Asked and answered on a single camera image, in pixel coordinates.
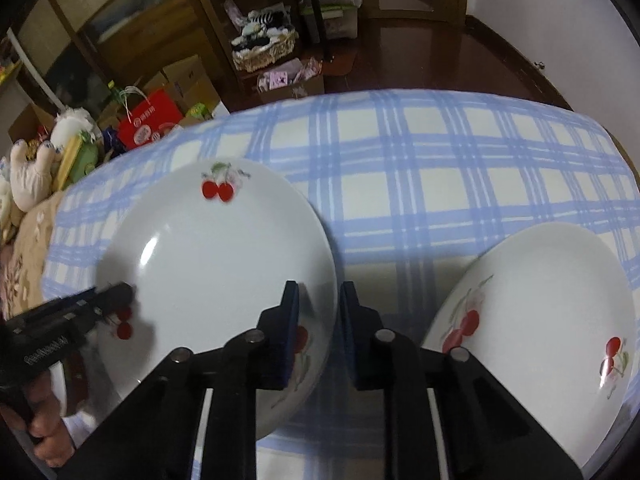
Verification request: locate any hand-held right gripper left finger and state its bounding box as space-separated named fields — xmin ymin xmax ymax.
xmin=75 ymin=280 xmax=313 ymax=480

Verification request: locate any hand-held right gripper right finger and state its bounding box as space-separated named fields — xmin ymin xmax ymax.
xmin=339 ymin=281 xmax=583 ymax=480

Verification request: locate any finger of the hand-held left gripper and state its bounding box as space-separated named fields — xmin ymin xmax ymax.
xmin=60 ymin=282 xmax=136 ymax=322

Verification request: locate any white cherry print plate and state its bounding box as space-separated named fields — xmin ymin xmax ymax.
xmin=95 ymin=158 xmax=338 ymax=441
xmin=420 ymin=222 xmax=633 ymax=466

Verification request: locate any person's left hand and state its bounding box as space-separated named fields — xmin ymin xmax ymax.
xmin=27 ymin=377 xmax=80 ymax=468

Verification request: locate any brown patterned blanket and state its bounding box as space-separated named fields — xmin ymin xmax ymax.
xmin=0 ymin=195 xmax=68 ymax=321

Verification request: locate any green yellow box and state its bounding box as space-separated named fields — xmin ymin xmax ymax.
xmin=55 ymin=132 xmax=103 ymax=191

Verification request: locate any cream plush toy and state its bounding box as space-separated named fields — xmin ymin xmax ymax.
xmin=0 ymin=157 xmax=21 ymax=241

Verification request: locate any beige plush toy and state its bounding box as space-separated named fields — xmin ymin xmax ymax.
xmin=7 ymin=140 xmax=63 ymax=212

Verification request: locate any blue bag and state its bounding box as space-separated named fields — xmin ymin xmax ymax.
xmin=100 ymin=127 xmax=123 ymax=158

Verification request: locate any red paper bag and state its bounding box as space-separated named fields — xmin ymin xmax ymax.
xmin=116 ymin=87 xmax=186 ymax=151

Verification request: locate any blue plaid cloth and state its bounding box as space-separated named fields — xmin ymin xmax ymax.
xmin=42 ymin=89 xmax=640 ymax=480

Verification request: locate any white fluffy plush toy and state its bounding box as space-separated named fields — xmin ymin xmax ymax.
xmin=50 ymin=107 xmax=98 ymax=148

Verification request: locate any open cardboard box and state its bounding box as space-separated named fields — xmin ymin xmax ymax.
xmin=7 ymin=102 xmax=56 ymax=146

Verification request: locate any large cardboard box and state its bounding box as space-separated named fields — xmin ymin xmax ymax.
xmin=160 ymin=55 xmax=221 ymax=111

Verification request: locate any wooden wardrobe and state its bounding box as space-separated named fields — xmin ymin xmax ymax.
xmin=10 ymin=0 xmax=236 ymax=111

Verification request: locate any cardboard box with pink items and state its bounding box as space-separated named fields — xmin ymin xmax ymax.
xmin=257 ymin=57 xmax=325 ymax=104

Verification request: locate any wicker basket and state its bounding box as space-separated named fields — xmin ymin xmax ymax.
xmin=231 ymin=30 xmax=298 ymax=72

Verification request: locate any pile of clothes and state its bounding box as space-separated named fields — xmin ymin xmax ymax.
xmin=232 ymin=2 xmax=296 ymax=51

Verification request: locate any wooden corner shelf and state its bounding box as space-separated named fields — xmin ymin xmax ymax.
xmin=182 ymin=0 xmax=281 ymax=91

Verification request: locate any white plastic storage box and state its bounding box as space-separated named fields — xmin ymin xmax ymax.
xmin=320 ymin=0 xmax=363 ymax=41

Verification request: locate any black side table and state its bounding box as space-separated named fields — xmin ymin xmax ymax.
xmin=240 ymin=0 xmax=357 ymax=78

